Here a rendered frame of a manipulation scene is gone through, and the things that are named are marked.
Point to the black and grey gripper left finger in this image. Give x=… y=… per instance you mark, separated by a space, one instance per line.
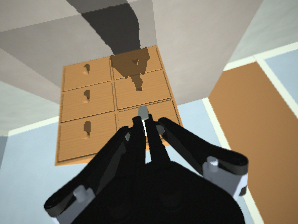
x=118 y=158

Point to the small wooden chest of drawers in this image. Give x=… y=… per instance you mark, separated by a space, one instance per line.
x=89 y=158

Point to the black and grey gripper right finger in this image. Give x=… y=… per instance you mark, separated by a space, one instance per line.
x=223 y=167

